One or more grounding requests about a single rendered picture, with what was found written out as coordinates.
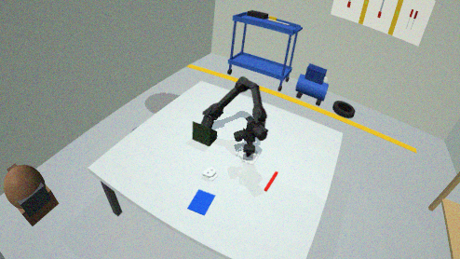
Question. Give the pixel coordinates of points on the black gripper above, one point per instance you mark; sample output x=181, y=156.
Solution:
x=249, y=148

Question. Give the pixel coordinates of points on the blue flat rectangular plate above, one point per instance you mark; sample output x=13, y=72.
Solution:
x=201, y=202

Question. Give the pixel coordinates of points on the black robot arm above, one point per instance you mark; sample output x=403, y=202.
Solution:
x=255, y=125

